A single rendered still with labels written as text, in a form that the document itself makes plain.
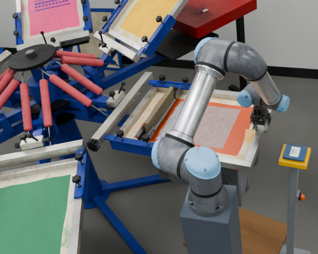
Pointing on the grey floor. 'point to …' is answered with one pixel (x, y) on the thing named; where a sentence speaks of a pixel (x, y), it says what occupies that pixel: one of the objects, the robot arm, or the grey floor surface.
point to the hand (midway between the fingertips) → (261, 129)
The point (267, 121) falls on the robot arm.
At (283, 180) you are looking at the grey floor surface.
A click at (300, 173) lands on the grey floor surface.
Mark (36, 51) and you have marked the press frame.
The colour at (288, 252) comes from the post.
